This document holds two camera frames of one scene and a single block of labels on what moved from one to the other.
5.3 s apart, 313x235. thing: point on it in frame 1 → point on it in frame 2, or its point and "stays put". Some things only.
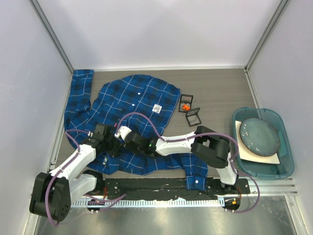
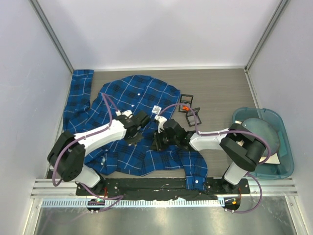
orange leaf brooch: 186,107 stays put
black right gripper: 130,148 → 157,145
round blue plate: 259,137 stays put
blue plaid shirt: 139,104 stays put
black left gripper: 117,144 → 136,139
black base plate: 171,188 stays put
